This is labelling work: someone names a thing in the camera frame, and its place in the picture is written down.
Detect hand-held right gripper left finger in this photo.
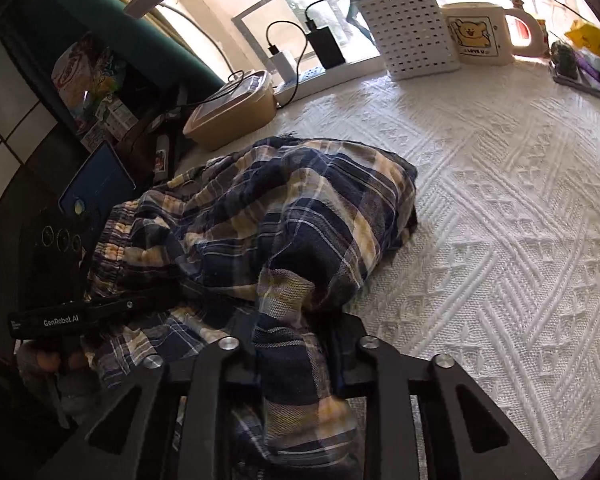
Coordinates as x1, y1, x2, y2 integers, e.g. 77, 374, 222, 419
35, 310, 263, 480

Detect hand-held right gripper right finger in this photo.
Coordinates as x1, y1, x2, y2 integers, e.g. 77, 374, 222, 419
329, 313, 556, 480

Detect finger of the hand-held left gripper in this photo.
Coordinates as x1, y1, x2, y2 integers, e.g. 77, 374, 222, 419
129, 291, 192, 317

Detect blue plaid pants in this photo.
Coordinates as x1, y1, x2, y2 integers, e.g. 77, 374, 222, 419
82, 135, 421, 476

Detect person's left hand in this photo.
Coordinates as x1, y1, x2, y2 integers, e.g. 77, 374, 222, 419
17, 337, 98, 416

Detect tablet with blue screen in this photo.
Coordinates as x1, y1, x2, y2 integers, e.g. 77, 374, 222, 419
57, 140, 138, 221

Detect dark cylindrical tube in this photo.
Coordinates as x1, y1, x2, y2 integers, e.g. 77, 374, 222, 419
152, 132, 171, 183

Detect small printed white box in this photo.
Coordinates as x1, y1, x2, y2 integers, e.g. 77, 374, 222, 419
82, 120, 109, 153

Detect tall printed white box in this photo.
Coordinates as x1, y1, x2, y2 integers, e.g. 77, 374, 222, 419
97, 97, 136, 132

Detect white textured tablecloth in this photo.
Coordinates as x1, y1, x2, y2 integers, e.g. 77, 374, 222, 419
175, 55, 600, 480

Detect beige lidded lunch box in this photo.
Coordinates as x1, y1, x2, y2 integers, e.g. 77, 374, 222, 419
182, 70, 278, 152

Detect red white snack bag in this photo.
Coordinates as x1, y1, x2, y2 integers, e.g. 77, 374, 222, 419
50, 35, 93, 121

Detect yellow green snack bag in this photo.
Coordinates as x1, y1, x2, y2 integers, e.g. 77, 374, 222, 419
86, 49, 127, 102

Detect white charger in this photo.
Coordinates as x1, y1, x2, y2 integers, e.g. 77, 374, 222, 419
272, 49, 298, 86

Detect white power strip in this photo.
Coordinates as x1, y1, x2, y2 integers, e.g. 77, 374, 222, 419
272, 55, 386, 108

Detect black charger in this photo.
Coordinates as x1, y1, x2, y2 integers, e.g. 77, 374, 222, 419
305, 20, 347, 68

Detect white perforated basket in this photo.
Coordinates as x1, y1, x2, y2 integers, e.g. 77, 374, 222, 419
355, 0, 462, 81

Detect cream bear print mug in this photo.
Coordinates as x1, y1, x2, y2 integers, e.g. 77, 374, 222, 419
442, 0, 546, 67

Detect dark small tray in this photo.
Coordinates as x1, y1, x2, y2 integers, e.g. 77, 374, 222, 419
550, 40, 600, 103

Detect yellow packet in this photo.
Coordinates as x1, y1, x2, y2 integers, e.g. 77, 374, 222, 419
565, 20, 600, 66

